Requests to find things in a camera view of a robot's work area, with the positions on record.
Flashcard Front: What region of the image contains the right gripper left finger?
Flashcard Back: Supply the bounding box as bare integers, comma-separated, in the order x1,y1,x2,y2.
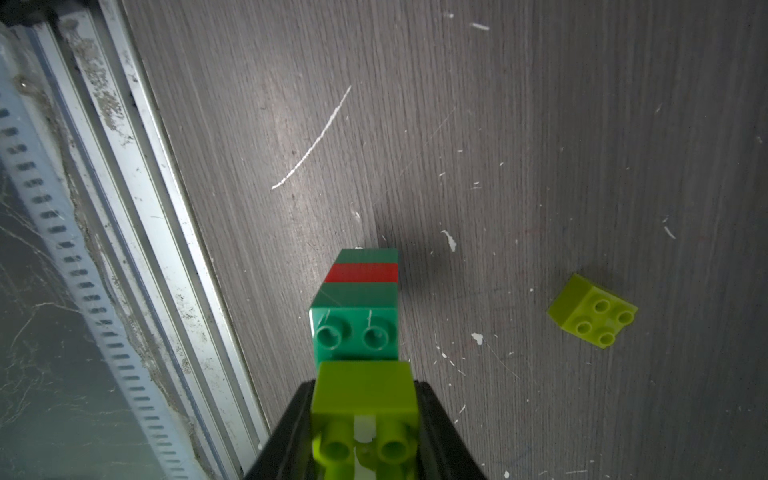
244,380,316,480

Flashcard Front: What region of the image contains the white vented cable duct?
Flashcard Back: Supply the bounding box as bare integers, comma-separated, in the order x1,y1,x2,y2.
1,62,206,479

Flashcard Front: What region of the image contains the green lego brick long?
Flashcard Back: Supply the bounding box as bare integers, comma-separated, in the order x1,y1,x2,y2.
309,282,399,365
334,248,399,264

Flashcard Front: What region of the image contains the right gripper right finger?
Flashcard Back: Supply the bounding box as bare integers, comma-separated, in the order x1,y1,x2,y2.
415,381,486,480

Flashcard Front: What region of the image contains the red lego brick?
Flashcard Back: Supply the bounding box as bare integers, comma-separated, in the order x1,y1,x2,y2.
324,263,398,283

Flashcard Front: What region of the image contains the lime lego brick small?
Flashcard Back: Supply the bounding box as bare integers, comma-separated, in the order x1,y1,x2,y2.
310,360,419,479
547,273,638,349

